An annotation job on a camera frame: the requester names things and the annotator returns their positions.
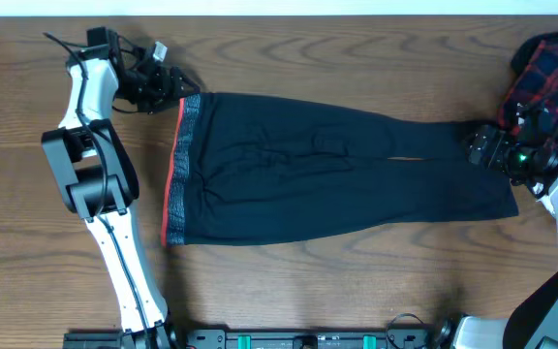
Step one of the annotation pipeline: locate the red navy plaid garment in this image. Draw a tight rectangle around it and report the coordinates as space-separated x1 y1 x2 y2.
497 32 558 144

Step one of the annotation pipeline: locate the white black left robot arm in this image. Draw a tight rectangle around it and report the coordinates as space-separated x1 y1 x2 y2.
41 39 185 348

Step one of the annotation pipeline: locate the black leggings red waistband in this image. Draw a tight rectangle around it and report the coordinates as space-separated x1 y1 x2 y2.
161 93 518 246

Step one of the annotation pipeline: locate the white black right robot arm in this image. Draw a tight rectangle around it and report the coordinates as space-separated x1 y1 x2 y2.
432 127 558 349

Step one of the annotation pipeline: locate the black mounting rail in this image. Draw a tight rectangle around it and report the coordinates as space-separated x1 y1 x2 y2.
62 325 452 349

